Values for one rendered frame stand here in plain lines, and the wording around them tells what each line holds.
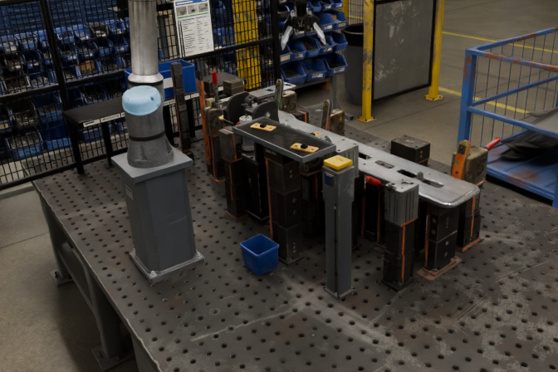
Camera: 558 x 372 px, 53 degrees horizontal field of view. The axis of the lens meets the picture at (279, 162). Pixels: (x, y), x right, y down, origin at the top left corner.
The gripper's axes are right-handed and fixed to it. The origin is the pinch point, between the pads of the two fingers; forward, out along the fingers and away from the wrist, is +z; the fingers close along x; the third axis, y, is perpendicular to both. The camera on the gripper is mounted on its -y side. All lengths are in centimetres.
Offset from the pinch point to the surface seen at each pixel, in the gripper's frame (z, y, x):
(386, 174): 33, 37, 22
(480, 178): 39, 38, 53
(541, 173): 154, -99, 154
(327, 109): 34.9, -14.1, 8.3
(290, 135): 15.2, 32.5, -8.9
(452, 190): 31, 51, 39
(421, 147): 34, 22, 37
